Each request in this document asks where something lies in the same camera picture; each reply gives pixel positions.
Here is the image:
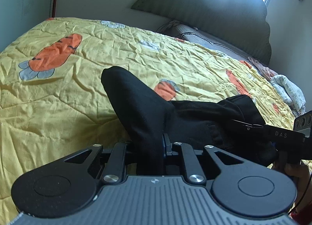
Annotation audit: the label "dark padded headboard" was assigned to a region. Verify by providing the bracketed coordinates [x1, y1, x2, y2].
[131, 0, 272, 66]

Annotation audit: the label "white script print blanket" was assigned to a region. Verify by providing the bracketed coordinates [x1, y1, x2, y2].
[270, 74, 307, 115]

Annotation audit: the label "black pants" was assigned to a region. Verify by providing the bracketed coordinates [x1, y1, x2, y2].
[101, 65, 277, 176]

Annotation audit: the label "person's right hand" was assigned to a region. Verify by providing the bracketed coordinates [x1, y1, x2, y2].
[273, 160, 312, 189]

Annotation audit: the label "pink orange cloth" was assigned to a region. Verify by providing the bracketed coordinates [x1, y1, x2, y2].
[247, 56, 279, 82]

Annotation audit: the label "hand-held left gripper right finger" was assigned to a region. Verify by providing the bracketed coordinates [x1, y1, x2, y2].
[162, 133, 244, 184]

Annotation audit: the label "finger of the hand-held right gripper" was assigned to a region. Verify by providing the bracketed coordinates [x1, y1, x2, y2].
[231, 119, 267, 130]

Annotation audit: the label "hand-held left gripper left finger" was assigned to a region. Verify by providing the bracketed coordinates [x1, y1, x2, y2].
[64, 142, 137, 184]

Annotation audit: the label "yellow carrot print blanket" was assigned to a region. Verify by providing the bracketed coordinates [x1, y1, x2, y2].
[0, 17, 297, 221]

